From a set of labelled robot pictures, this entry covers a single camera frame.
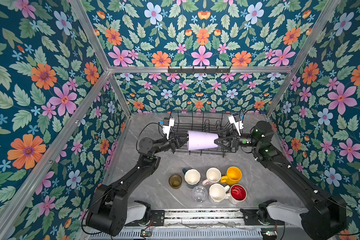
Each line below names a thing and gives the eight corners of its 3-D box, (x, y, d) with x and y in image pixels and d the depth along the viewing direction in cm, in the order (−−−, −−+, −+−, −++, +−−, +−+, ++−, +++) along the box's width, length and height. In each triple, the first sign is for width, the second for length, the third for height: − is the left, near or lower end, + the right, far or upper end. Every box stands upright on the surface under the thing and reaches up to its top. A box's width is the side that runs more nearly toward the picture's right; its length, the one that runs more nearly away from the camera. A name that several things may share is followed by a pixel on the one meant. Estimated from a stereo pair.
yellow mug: (219, 185, 85) (222, 179, 78) (218, 172, 90) (220, 166, 83) (238, 185, 85) (243, 179, 78) (236, 172, 90) (240, 166, 83)
